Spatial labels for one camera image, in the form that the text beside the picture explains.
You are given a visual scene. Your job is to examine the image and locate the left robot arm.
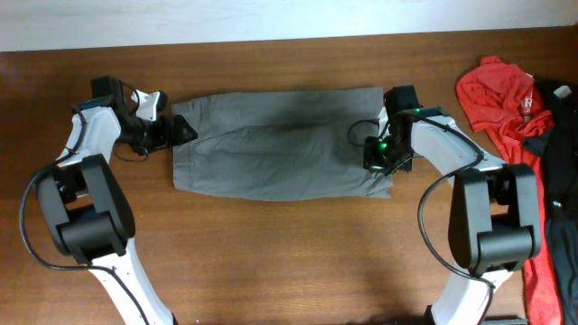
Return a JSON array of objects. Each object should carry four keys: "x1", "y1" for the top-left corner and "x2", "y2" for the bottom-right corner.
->
[{"x1": 25, "y1": 76, "x2": 198, "y2": 325}]

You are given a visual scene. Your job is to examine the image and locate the grey shorts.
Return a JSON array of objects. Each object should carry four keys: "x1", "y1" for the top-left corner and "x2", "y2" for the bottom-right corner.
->
[{"x1": 172, "y1": 88, "x2": 393, "y2": 201}]

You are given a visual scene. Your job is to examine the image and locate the red shirt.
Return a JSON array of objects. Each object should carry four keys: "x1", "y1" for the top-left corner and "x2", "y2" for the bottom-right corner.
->
[{"x1": 456, "y1": 56, "x2": 564, "y2": 325}]

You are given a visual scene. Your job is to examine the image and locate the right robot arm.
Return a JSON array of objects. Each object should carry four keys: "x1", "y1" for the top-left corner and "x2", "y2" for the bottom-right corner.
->
[{"x1": 363, "y1": 85, "x2": 542, "y2": 325}]

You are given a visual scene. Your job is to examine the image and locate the black garment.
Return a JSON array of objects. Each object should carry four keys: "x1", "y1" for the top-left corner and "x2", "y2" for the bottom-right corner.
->
[{"x1": 523, "y1": 79, "x2": 577, "y2": 324}]

